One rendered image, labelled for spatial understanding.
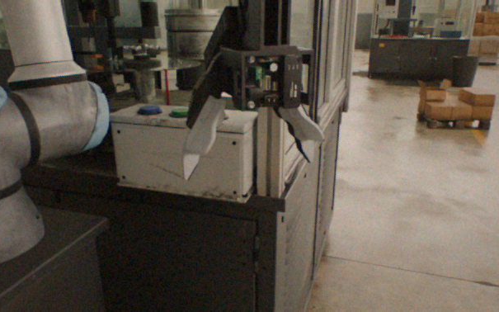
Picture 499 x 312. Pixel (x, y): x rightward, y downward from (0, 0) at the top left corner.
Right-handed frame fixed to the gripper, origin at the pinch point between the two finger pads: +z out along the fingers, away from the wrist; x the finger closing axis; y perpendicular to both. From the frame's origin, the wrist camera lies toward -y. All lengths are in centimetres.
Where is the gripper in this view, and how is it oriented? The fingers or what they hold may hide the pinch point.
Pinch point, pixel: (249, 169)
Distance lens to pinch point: 45.9
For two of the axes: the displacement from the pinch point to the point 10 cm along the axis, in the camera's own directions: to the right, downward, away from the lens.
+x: 9.3, -1.2, 3.4
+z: 0.0, 9.4, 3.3
